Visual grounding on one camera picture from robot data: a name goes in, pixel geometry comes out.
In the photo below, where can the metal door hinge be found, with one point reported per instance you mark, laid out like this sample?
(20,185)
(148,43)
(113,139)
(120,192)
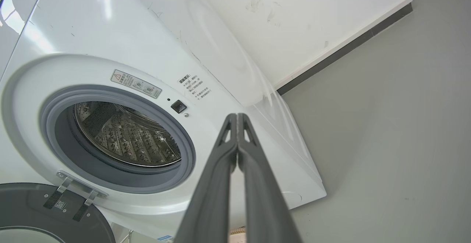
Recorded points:
(64,184)

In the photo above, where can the black glass washer door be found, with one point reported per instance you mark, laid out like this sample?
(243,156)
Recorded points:
(33,213)

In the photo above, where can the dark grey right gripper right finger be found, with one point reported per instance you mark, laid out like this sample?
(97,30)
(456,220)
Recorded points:
(261,199)

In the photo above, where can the black door latch socket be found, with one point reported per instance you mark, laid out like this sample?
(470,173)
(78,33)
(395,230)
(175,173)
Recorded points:
(179,106)

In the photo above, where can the grey warning sticker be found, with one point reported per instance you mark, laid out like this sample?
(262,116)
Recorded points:
(136,84)

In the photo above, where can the cream perforated laundry basket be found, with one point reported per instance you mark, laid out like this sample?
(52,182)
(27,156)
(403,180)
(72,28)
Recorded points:
(237,233)

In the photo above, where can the QR code door sticker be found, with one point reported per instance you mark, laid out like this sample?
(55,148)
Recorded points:
(60,204)

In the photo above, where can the blue info sticker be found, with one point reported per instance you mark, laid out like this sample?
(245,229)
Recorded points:
(165,238)

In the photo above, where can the white front-load washing machine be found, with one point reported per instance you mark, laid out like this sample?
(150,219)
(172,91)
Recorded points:
(110,33)

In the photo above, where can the grey rubber door gasket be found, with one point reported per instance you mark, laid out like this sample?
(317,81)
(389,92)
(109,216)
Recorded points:
(59,151)

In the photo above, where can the dark baseboard strip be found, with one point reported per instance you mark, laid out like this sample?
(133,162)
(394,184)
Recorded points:
(346,48)

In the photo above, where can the small text sticker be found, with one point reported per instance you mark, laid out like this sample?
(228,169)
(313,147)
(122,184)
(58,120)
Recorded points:
(195,89)

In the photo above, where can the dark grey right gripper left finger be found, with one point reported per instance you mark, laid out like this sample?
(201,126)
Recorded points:
(213,199)

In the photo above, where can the stainless steel washing machine drum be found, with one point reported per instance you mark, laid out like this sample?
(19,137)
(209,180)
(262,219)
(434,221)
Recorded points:
(140,143)

